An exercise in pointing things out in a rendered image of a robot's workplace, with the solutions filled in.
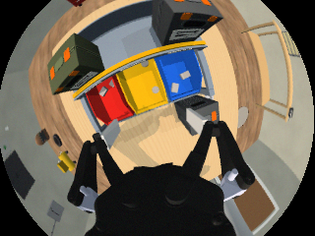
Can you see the blue open bin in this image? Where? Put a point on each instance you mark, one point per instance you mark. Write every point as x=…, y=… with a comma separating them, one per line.
x=172, y=65

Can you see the dark grey metal shelf rack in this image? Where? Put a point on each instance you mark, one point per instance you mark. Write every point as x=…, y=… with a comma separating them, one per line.
x=128, y=31

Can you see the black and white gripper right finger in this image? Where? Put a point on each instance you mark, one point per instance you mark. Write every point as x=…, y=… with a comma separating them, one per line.
x=237, y=177

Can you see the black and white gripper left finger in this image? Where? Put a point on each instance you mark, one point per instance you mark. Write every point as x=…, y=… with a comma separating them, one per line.
x=83, y=191

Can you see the yellow flat bar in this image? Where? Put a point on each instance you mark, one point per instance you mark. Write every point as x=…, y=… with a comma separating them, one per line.
x=134, y=58

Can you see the yellow bin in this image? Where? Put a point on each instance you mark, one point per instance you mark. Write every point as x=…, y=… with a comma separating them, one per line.
x=137, y=83

